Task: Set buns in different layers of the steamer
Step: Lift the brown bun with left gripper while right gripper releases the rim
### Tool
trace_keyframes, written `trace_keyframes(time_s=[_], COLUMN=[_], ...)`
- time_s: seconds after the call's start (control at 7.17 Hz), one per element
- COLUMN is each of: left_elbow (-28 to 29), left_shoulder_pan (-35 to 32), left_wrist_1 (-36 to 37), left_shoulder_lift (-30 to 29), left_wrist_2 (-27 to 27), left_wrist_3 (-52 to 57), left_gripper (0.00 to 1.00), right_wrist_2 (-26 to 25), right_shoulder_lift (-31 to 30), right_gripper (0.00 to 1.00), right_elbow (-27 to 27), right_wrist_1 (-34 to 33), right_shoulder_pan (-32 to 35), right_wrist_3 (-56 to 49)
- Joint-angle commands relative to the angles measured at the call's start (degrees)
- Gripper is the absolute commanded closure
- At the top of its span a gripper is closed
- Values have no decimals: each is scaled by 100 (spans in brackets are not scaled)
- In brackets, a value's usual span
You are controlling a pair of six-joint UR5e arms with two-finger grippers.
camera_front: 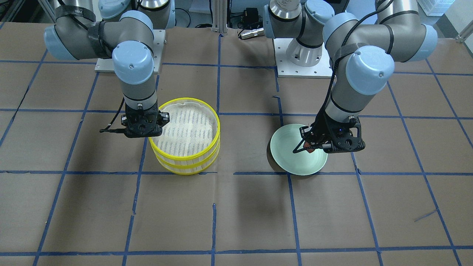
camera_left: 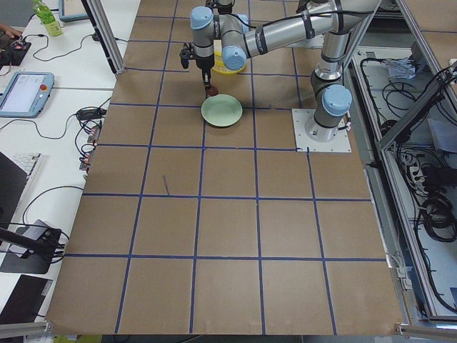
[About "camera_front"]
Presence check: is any yellow steamer layer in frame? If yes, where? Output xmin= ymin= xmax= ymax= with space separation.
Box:
xmin=152 ymin=142 xmax=220 ymax=175
xmin=149 ymin=98 xmax=220 ymax=168

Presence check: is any green plate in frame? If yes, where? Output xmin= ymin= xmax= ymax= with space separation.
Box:
xmin=270 ymin=123 xmax=328 ymax=175

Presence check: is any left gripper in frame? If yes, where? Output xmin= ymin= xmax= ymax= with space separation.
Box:
xmin=293 ymin=113 xmax=365 ymax=154

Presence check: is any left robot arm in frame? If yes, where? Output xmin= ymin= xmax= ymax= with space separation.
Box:
xmin=262 ymin=0 xmax=438 ymax=153

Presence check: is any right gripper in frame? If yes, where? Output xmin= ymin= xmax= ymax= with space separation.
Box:
xmin=100 ymin=104 xmax=170 ymax=138

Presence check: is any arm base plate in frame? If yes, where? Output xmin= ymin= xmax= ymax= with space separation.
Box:
xmin=273 ymin=38 xmax=332 ymax=79
xmin=95 ymin=29 xmax=167 ymax=74

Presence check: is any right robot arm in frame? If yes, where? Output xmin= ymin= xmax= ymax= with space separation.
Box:
xmin=44 ymin=0 xmax=170 ymax=138

